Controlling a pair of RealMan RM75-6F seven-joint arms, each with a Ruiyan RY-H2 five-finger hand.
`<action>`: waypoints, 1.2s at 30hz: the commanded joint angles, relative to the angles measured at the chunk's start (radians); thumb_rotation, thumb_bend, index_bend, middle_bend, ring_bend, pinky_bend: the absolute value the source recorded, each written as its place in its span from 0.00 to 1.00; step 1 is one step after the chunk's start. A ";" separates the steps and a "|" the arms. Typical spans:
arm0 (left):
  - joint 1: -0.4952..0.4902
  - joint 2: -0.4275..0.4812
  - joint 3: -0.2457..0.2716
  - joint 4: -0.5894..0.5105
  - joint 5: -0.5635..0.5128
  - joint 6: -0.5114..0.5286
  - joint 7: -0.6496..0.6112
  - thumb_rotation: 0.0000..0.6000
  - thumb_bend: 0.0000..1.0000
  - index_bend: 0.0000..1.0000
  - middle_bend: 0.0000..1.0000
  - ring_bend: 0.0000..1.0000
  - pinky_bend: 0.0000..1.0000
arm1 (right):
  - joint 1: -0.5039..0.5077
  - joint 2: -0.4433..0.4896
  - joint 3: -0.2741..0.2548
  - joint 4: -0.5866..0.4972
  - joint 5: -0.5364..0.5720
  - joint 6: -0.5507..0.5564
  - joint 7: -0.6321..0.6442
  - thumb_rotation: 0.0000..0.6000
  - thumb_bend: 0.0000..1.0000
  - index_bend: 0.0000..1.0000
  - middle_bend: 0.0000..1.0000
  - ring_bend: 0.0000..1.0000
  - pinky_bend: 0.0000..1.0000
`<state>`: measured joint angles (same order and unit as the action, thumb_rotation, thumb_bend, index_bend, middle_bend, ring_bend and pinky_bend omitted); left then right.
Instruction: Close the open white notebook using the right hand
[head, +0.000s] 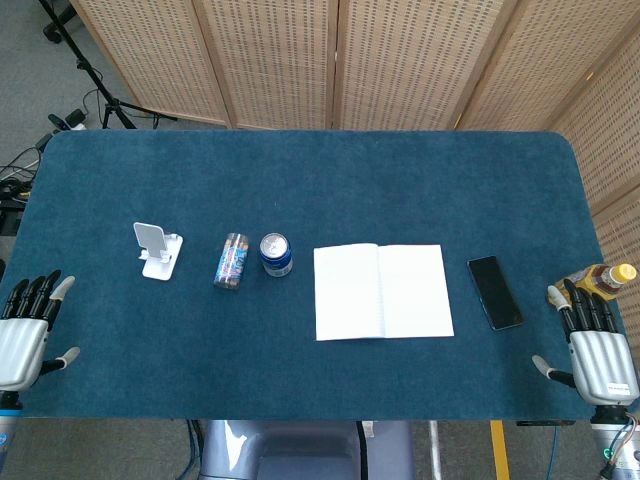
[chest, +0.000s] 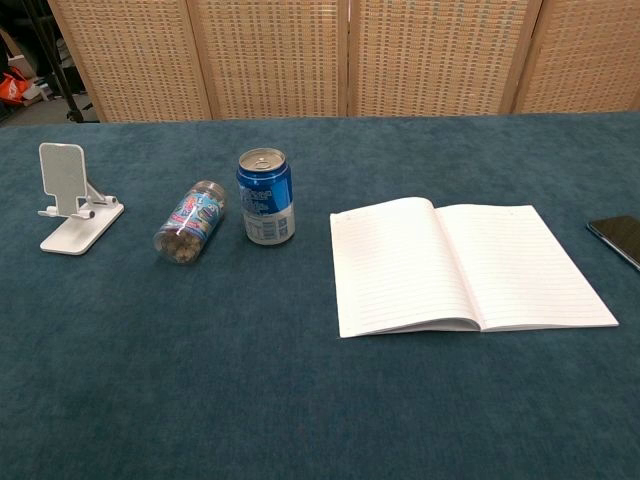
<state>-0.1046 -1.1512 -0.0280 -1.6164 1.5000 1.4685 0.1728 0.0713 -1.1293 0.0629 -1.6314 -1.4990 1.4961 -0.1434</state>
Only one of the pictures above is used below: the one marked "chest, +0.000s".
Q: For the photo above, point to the white lined paper notebook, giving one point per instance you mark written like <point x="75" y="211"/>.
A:
<point x="415" y="270"/>

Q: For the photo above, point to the blue soda can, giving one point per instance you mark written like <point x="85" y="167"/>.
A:
<point x="265" y="202"/>

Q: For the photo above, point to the clear plastic snack jar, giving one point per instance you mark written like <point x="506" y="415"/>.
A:
<point x="192" y="222"/>

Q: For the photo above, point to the teal fabric table cloth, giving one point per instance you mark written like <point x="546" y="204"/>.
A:
<point x="200" y="360"/>

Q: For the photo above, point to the woven rattan folding screen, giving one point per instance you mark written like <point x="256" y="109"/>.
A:
<point x="320" y="55"/>

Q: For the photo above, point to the white folding phone stand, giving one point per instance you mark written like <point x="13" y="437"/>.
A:
<point x="65" y="190"/>

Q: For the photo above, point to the black smartphone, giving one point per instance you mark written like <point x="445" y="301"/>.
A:
<point x="620" y="235"/>

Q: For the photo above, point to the black tripod stand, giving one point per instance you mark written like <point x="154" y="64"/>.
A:
<point x="55" y="65"/>

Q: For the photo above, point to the orange bag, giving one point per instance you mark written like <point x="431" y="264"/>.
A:
<point x="12" y="87"/>

